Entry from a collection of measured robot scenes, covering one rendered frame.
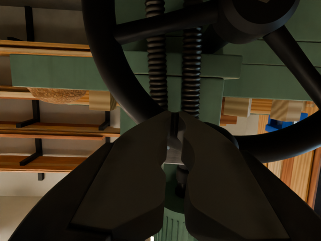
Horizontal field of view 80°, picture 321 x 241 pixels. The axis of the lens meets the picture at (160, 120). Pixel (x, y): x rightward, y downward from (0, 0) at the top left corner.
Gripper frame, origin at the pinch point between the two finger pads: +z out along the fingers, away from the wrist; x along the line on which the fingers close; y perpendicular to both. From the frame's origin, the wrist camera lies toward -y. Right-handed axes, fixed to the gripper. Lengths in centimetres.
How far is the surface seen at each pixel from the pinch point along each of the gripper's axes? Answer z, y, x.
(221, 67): 14.8, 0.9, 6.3
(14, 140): 204, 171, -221
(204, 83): 14.0, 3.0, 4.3
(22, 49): 205, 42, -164
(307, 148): 3.5, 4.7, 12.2
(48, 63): 23.9, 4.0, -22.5
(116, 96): 5.0, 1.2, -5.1
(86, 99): 35.7, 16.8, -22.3
